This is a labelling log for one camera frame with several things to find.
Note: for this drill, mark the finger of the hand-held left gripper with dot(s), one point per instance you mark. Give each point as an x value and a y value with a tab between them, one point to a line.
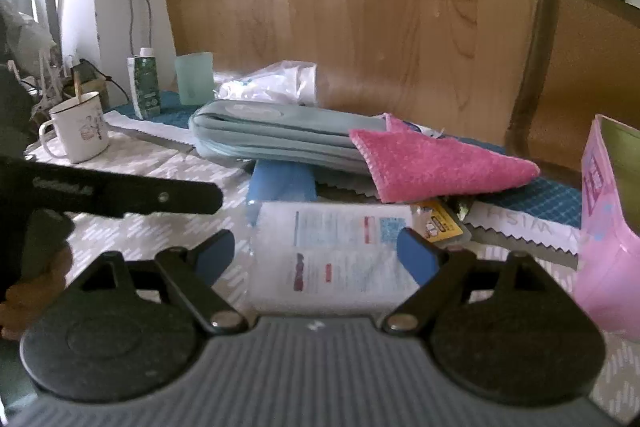
150	197

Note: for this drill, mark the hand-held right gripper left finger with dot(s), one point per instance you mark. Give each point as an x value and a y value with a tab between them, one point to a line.
216	252

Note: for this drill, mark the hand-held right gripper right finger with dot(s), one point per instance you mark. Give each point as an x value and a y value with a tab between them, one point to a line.
416	257

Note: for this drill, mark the white wet wipes packet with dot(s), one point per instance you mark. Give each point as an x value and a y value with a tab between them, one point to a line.
330	257

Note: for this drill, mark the blue soft pack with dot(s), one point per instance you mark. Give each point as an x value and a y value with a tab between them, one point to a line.
282	182

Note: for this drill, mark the person's left hand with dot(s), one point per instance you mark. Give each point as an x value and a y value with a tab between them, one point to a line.
20	307

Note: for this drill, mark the white patterned tablecloth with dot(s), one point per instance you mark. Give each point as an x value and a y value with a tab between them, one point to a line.
165	163

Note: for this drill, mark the small yellow packet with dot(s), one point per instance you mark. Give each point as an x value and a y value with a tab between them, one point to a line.
442	224

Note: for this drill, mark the white zigzag-edged paper strip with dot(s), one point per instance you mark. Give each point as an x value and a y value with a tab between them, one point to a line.
520	229
150	130

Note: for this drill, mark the white enamel mug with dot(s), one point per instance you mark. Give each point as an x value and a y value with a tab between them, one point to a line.
80	132

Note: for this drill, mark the pink towel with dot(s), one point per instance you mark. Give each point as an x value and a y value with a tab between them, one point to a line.
425	162

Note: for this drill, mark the green drink carton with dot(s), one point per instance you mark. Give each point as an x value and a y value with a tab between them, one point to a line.
145	84

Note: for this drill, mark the wooden stick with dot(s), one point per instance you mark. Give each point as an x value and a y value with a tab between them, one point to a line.
77	84

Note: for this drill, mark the pale teal plastic cup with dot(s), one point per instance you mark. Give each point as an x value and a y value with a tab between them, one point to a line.
194	77

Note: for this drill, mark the dark green box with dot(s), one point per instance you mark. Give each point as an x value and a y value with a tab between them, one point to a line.
92	82

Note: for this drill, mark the grey-blue fabric pouch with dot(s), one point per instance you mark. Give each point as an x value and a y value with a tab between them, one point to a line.
270	132

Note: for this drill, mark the teal checkered cloth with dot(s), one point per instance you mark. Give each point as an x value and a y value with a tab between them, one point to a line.
545	199

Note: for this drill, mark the grey crumpled plastic bag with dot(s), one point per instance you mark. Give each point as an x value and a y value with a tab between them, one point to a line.
20	32

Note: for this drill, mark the clear white plastic bag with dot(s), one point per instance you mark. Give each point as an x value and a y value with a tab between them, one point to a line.
275	79

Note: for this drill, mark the pink paper gift bag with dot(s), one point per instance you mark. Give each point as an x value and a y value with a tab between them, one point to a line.
607	237

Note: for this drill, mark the wooden board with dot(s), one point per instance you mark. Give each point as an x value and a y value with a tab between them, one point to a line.
350	7

